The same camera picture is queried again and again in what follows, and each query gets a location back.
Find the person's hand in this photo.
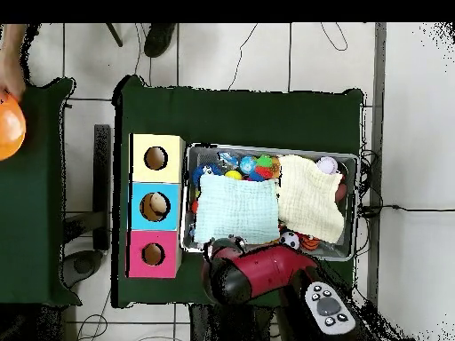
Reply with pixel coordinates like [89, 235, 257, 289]
[0, 58, 28, 102]

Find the blue spiky ball with eyes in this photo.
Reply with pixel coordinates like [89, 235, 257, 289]
[191, 163, 223, 186]

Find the green covered side table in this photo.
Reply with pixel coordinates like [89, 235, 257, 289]
[0, 76, 83, 307]

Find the black floor cable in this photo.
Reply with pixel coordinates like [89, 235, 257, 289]
[227, 22, 259, 91]
[358, 203, 455, 218]

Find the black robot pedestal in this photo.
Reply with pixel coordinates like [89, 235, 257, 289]
[188, 303, 221, 341]

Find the blue globe ball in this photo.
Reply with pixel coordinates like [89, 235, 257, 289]
[238, 155, 258, 175]

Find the person's foot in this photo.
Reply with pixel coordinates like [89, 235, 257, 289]
[143, 22, 178, 59]

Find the light blue muslin cloth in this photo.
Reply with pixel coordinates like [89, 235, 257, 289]
[193, 173, 282, 246]

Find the white baseball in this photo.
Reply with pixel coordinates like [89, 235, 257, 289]
[315, 155, 339, 176]

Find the dark green table cloth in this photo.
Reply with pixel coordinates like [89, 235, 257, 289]
[111, 74, 365, 315]

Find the multicolour spiky caterpillar toy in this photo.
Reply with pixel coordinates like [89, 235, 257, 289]
[248, 154, 275, 182]

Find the orange plastic bowl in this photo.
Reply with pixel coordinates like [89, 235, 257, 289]
[0, 90, 28, 162]

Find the shallow clear mesh bin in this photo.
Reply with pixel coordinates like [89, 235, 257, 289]
[180, 142, 360, 263]

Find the black stand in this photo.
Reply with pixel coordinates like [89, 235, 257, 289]
[61, 123, 112, 289]

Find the small soccer ball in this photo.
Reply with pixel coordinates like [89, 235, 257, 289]
[278, 231, 300, 250]

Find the cream muslin cloth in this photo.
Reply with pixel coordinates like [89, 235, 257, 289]
[275, 153, 346, 245]

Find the wooden three-hole box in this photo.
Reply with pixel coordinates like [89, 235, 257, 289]
[125, 132, 187, 279]

